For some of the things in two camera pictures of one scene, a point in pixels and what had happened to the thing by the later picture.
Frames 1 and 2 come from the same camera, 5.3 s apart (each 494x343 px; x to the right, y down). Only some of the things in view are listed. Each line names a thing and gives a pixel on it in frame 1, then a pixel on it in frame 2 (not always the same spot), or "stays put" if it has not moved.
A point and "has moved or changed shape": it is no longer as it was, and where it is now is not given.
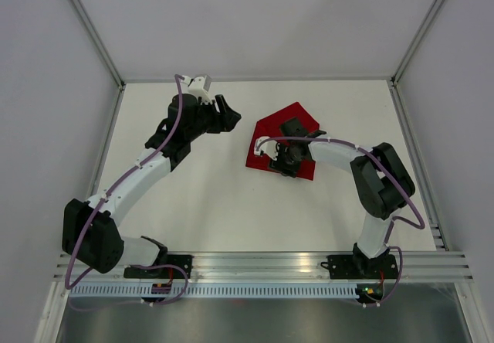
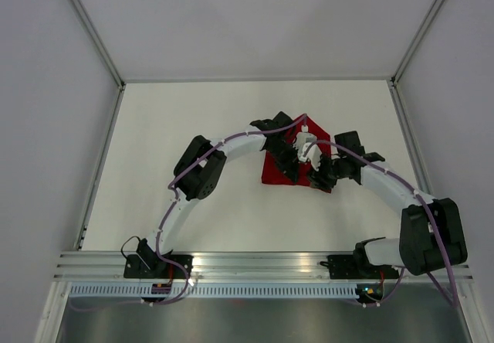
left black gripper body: (208, 120) to (285, 157)
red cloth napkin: (269, 126) has moved or changed shape
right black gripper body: (286, 155) to (330, 170)
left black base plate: (184, 261) stays put
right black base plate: (360, 266) stays put
